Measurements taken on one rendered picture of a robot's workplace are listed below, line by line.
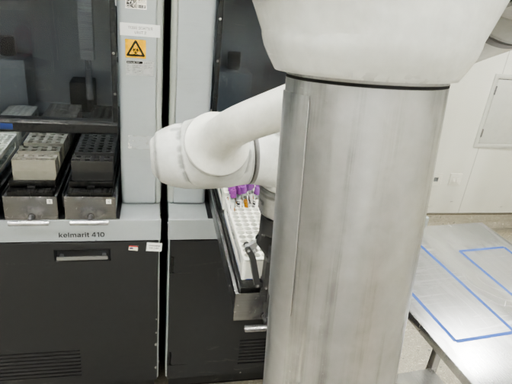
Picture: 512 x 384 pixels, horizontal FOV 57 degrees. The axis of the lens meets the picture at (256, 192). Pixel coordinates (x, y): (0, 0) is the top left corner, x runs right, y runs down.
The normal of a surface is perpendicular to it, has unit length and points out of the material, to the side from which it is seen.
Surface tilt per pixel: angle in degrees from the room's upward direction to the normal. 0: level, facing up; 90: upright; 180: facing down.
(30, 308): 90
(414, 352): 0
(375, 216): 83
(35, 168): 90
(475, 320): 0
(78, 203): 90
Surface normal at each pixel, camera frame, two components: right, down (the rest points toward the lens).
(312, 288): -0.53, 0.24
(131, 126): 0.19, 0.43
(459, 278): 0.10, -0.90
